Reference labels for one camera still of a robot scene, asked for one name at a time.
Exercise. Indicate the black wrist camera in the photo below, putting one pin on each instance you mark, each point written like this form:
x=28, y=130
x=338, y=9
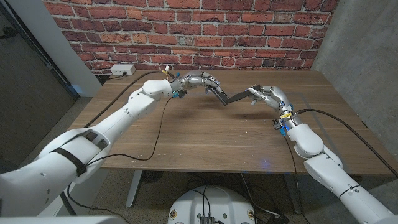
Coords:
x=181, y=93
x=277, y=124

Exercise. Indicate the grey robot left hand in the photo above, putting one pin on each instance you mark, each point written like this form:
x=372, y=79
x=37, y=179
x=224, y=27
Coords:
x=194, y=81

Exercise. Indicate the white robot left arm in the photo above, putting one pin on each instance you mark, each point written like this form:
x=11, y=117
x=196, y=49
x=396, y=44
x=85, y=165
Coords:
x=102, y=133

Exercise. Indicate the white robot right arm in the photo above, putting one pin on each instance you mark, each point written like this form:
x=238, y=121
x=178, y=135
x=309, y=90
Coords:
x=329, y=174

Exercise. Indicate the grey finned electronics box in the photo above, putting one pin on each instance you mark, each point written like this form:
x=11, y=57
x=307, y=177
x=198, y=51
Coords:
x=206, y=220

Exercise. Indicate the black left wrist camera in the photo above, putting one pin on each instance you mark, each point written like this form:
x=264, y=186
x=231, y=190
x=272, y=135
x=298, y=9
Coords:
x=181, y=93

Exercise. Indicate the white robot torso base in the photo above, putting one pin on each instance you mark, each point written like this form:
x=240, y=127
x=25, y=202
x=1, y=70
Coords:
x=214, y=202

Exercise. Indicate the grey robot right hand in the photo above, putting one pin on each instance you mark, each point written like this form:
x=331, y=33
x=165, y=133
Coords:
x=275, y=95

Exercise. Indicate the red brick printed backdrop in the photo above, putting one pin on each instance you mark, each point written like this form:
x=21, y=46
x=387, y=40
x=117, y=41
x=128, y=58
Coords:
x=192, y=34

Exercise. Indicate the white power strip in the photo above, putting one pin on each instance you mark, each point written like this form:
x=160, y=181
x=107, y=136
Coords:
x=122, y=69

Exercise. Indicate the black power adapter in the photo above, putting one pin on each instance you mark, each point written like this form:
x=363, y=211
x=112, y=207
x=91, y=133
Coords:
x=277, y=218

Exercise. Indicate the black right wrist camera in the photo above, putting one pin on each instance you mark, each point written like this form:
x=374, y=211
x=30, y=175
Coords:
x=277, y=124

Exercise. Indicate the white table leg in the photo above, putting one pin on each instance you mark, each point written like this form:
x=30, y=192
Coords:
x=134, y=189
x=293, y=196

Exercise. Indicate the dark grey door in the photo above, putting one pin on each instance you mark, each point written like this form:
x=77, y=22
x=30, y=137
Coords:
x=28, y=93

